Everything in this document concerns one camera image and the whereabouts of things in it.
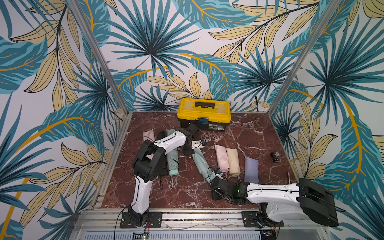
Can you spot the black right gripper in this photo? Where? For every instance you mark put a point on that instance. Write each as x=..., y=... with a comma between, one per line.
x=217, y=186

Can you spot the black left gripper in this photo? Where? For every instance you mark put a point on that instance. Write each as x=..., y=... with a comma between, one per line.
x=186, y=152

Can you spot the mint sleeved umbrella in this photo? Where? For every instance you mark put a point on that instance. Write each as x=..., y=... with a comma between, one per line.
x=202, y=165
x=173, y=162

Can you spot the pink sleeved umbrella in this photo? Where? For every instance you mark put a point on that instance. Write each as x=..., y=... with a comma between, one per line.
x=222, y=158

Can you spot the pink umbrella sleeve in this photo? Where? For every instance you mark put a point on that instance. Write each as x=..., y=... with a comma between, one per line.
x=149, y=135

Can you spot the black sleeved umbrella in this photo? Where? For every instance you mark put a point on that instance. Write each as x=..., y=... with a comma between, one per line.
x=163, y=166

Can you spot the mint umbrella sleeve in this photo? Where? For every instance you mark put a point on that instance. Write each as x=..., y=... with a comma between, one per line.
x=171, y=133

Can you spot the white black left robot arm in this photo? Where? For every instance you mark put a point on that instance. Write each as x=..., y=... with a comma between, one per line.
x=150, y=163

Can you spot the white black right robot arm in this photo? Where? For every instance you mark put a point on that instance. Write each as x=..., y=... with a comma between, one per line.
x=305, y=200

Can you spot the lavender sleeved umbrella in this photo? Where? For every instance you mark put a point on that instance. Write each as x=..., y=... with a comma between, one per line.
x=251, y=170

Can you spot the yellow black toolbox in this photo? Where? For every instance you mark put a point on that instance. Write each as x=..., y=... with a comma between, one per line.
x=206, y=114

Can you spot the beige sleeved umbrella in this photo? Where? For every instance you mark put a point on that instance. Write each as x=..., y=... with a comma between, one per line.
x=233, y=159

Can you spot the small black electrical part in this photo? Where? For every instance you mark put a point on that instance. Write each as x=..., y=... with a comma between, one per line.
x=275, y=157

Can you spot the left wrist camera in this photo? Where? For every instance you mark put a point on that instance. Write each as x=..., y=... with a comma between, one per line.
x=198, y=144

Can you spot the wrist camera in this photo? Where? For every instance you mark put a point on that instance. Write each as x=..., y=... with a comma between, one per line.
x=218, y=174
x=198, y=144

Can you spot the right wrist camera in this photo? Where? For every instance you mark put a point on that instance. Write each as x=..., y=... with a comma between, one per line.
x=218, y=174

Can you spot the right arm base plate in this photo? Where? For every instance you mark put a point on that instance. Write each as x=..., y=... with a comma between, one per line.
x=259, y=219

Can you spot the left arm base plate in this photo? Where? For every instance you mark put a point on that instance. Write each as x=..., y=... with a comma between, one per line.
x=132, y=220

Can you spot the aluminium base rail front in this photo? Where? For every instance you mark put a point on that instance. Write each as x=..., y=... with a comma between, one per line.
x=189, y=224

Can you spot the aluminium frame rail right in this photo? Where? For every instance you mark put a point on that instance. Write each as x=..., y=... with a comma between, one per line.
x=319, y=28

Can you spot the aluminium frame rail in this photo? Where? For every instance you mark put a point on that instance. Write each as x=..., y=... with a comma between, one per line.
x=89, y=35
x=319, y=28

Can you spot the aluminium frame rail left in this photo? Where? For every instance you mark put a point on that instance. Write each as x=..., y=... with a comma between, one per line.
x=89, y=35

